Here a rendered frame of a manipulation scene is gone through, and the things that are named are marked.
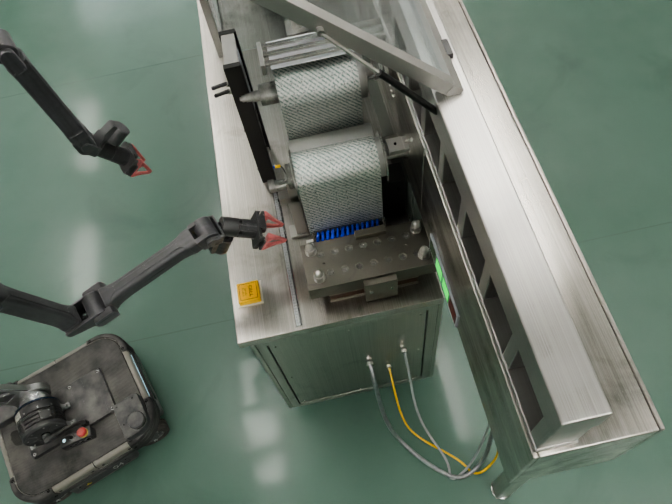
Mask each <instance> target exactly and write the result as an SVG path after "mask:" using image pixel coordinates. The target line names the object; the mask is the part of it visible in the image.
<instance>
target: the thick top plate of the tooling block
mask: <svg viewBox="0 0 672 504"><path fill-rule="evenodd" d="M419 221H420V223H421V227H422V230H421V232H420V233H418V234H414V233H412V232H411V231H410V226H411V223H412V221H411V222H406V223H402V224H397V225H392V226H388V227H385V230H386V234H381V235H377V236H372V237H368V238H363V239H359V240H356V239H355V235H354V234H352V235H347V236H343V237H338V238H333V239H329V240H324V241H320V242H315V243H314V245H315V248H316V250H317V253H316V255H315V256H313V257H308V256H306V254H305V246H306V245H302V246H300V249H301V254H302V260H303V265H304V270H305V275H306V280H307V285H308V291H309V294H310V297H311V299H316V298H320V297H325V296H329V295H334V294H338V293H343V292H347V291H352V290H356V289H361V288H364V283H363V281H364V280H369V279H374V278H378V277H383V276H387V275H392V274H396V275H397V279H398V280H402V279H406V278H411V277H415V276H420V275H424V274H429V273H433V272H437V270H436V267H435V263H434V260H433V257H432V254H431V251H430V257H429V259H427V260H421V259H419V257H418V252H419V250H420V248H421V247H422V246H424V245H425V246H427V247H428V248H429V239H428V236H427V233H426V230H425V227H424V224H423V221H422V219H420V220H419ZM429 250H430V248H429ZM316 269H321V270H322V272H323V273H324V274H325V276H326V279H325V281H324V282H323V283H316V282H315V281H314V277H313V275H314V271H315V270H316Z"/></svg>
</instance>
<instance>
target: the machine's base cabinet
mask: <svg viewBox="0 0 672 504"><path fill-rule="evenodd" d="M442 310H443V303H441V304H437V305H432V306H428V307H423V308H419V309H414V310H410V311H405V312H401V313H396V314H392V315H387V316H383V317H378V318H374V319H369V320H365V321H360V322H356V323H351V324H347V325H342V326H338V327H333V328H329V329H324V330H320V331H315V332H311V333H306V334H302V335H297V336H293V337H288V338H284V339H280V340H275V341H271V342H266V343H262V344H257V345H253V346H250V347H251V349H252V350H253V352H254V353H255V355H256V356H257V358H258V360H259V361H260V363H261V364H262V366H263V367H264V369H265V371H266V372H267V374H268V375H269V377H270V378H271V380H272V381H273V383H274V385H275V386H276V388H277V389H278V391H279V392H280V394H281V396H282V397H283V399H284V400H285V402H286V403H287V405H288V407H289V408H293V407H298V406H303V405H307V404H312V403H316V402H320V401H325V400H329V399H334V398H338V397H343V396H347V395H352V394H356V393H361V392H365V391H370V390H374V387H373V383H372V379H371V375H370V371H369V367H367V365H366V363H367V362H368V361H374V366H373V368H374V372H375V376H376V380H377V385H378V389H379V388H383V387H387V386H392V383H391V378H390V374H389V370H388V369H387V368H386V365H387V364H391V366H392V368H391V373H392V377H393V381H394V385H396V384H401V383H405V382H409V378H408V373H407V368H406V363H405V359H404V355H403V354H402V353H401V349H402V348H407V351H408V352H407V353H406V354H407V359H408V363H409V368H410V373H411V378H412V381H414V380H419V379H423V378H428V377H432V376H433V370H434V363H435V357H436V350H437V343H438V337H439V330H440V323H441V317H442Z"/></svg>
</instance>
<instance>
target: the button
mask: <svg viewBox="0 0 672 504"><path fill-rule="evenodd" d="M237 292H238V300H239V304H240V306H243V305H247V304H252V303H256V302H261V301H262V300H261V293H260V286H259V282H258V280H254V281H249V282H245V283H240V284H237Z"/></svg>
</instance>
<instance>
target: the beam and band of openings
mask: <svg viewBox="0 0 672 504"><path fill-rule="evenodd" d="M426 3H427V5H428V7H429V10H430V12H431V14H432V17H433V19H434V21H435V24H436V26H437V28H438V31H439V33H440V35H441V38H442V40H441V42H442V44H443V46H444V49H445V51H446V53H447V55H449V56H450V59H451V61H452V63H453V66H454V68H455V70H456V73H457V75H458V77H459V80H460V82H461V85H462V87H463V89H464V90H463V91H462V92H461V93H460V94H457V95H452V96H446V95H445V94H442V93H440V92H438V91H436V90H434V89H432V88H430V87H427V86H425V85H423V84H421V83H419V82H417V81H415V80H413V79H411V78H409V77H407V76H405V75H403V74H401V73H399V74H400V76H401V79H402V82H403V85H405V86H406V87H408V88H409V89H411V90H412V91H414V92H415V93H417V94H418V95H419V96H421V97H422V98H424V99H425V100H427V101H428V102H430V103H431V104H433V105H434V106H435V107H436V109H437V115H434V114H433V113H431V112H430V111H428V110H427V109H425V108H424V107H422V106H421V105H419V104H418V103H416V102H415V101H413V100H412V99H410V98H409V97H408V99H409V102H410V105H411V107H412V110H413V113H414V116H415V119H416V121H417V124H418V127H419V130H420V133H421V135H422V138H423V141H424V144H425V147H426V149H427V152H428V155H429V158H430V161H431V163H432V166H433V169H434V172H435V175H436V177H437V180H438V183H439V186H440V189H441V192H442V194H443V197H444V200H445V203H446V206H447V208H448V211H449V214H450V217H451V220H452V222H453V225H454V228H455V231H456V234H457V236H458V239H459V242H460V245H461V248H462V250H463V253H464V256H465V259H466V262H467V264H468V267H469V270H470V273H471V276H472V279H473V281H474V284H475V287H476V290H477V293H478V295H479V298H480V301H481V304H482V307H483V309H484V312H485V315H486V318H487V321H488V323H489V326H490V329H491V332H492V335H493V337H494V340H495V343H496V346H497V349H498V351H499V354H500V357H501V360H502V363H503V366H504V368H505V371H506V374H507V377H508V380H509V382H510V385H511V388H512V391H513V394H514V396H515V399H516V402H517V405H518V408H519V410H520V413H521V416H522V419H523V422H524V424H525V427H526V430H527V433H528V436H529V438H530V441H531V444H532V447H533V450H534V452H539V451H544V450H548V449H553V448H557V447H562V446H566V445H570V444H575V443H577V442H578V438H580V437H581V436H582V435H583V434H585V433H586V432H587V431H588V430H589V429H591V428H592V427H595V426H598V425H600V424H601V423H602V422H603V421H605V420H606V419H607V418H608V417H610V416H611V415H612V414H613V412H612V410H611V407H610V405H609V403H608V401H607V398H606V396H605V394H604V391H603V389H602V387H601V385H600V382H599V380H598V378H597V375H596V373H595V371H594V368H593V366H592V364H591V362H590V359H589V357H588V355H587V352H586V350H585V348H584V346H583V343H582V341H581V339H580V336H579V334H578V332H577V330H576V327H575V325H574V323H573V320H572V318H571V316H570V314H569V311H568V309H567V307H566V304H565V302H564V300H563V297H562V295H561V293H560V291H559V288H558V286H557V284H556V281H555V279H554V277H553V275H552V272H551V270H550V268H549V265H548V263H547V261H546V259H545V256H544V254H543V252H542V249H541V247H540V245H539V243H538V240H537V238H536V236H535V233H534V231H533V229H532V226H531V224H530V222H529V220H528V217H527V215H526V213H525V210H524V208H523V206H522V204H521V201H520V199H519V197H518V194H517V192H516V190H515V188H514V185H513V183H512V181H511V178H510V176H509V174H508V171H507V169H506V167H505V165H504V162H503V160H502V158H501V155H500V153H499V151H498V149H497V146H496V144H495V142H494V139H493V137H492V135H491V133H490V130H489V128H488V126H487V123H486V121H485V119H484V117H483V114H482V112H481V110H480V107H479V105H478V103H477V100H476V98H475V96H474V94H473V91H472V89H471V87H470V84H469V82H468V80H467V78H466V75H465V73H464V71H463V68H462V66H461V64H460V62H459V59H458V57H457V55H456V52H455V50H454V48H453V46H452V43H451V41H450V39H449V36H448V34H447V32H446V29H445V27H444V25H443V23H442V20H441V18H440V16H439V13H438V11H437V9H436V7H435V4H434V2H433V0H426Z"/></svg>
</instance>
